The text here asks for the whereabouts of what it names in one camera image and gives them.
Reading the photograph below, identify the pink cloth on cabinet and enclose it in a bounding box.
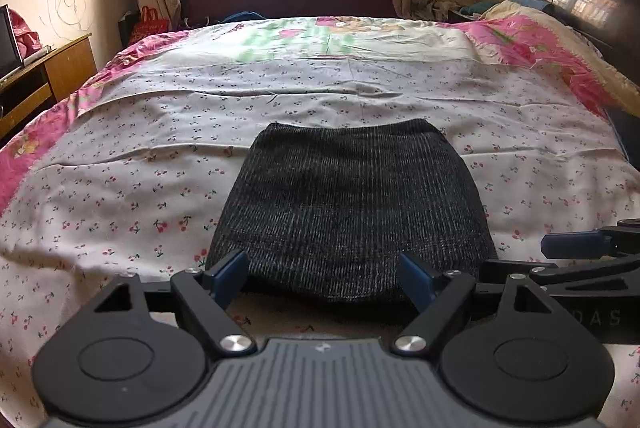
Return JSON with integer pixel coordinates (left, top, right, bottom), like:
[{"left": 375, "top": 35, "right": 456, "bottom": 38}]
[{"left": 9, "top": 8, "right": 42, "bottom": 59}]

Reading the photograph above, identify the black monitor screen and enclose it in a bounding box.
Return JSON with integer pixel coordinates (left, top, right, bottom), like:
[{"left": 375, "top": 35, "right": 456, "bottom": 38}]
[{"left": 0, "top": 5, "right": 23, "bottom": 78}]

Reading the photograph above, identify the wooden side cabinet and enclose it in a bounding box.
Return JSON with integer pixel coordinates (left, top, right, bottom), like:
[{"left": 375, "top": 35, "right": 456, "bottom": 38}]
[{"left": 0, "top": 33, "right": 96, "bottom": 146}]

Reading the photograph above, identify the cherry print white bedsheet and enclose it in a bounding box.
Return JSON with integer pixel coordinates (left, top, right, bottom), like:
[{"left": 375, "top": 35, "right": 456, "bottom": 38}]
[{"left": 1, "top": 58, "right": 639, "bottom": 427}]

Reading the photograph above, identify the red shopping bag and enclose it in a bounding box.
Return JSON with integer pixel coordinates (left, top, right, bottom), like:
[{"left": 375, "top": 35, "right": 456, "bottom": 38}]
[{"left": 128, "top": 6, "right": 171, "bottom": 45}]

